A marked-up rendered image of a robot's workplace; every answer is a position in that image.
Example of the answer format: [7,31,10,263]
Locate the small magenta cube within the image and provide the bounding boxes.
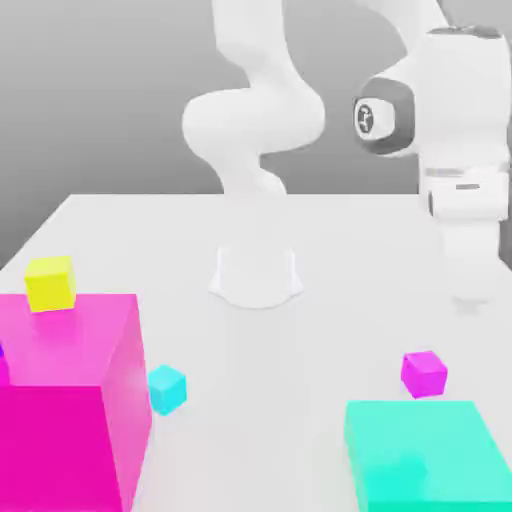
[400,350,449,400]

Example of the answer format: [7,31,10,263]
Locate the large turquoise box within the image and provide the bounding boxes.
[343,399,512,512]

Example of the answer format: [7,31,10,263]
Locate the large pink box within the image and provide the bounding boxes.
[0,293,154,512]

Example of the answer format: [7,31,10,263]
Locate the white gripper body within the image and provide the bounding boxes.
[438,218,503,300]

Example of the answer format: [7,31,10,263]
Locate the small yellow cube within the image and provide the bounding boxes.
[24,255,77,314]

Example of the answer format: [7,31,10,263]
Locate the small cyan cube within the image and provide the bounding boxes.
[147,363,188,417]

